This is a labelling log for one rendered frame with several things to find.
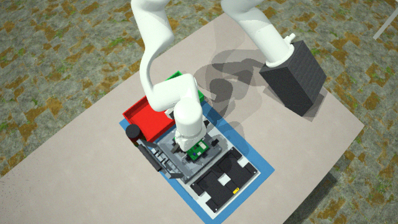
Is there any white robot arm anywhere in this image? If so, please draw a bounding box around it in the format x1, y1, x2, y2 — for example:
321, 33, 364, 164
131, 0, 296, 139

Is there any red bin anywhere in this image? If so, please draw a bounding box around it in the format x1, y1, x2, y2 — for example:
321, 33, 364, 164
123, 96, 175, 142

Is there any green bin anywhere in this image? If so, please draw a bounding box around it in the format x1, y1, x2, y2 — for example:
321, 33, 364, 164
166, 71, 204, 103

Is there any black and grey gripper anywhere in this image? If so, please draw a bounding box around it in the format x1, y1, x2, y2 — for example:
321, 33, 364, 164
171, 120, 210, 154

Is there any green circuit board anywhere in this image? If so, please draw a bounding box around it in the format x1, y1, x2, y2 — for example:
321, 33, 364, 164
186, 139, 209, 160

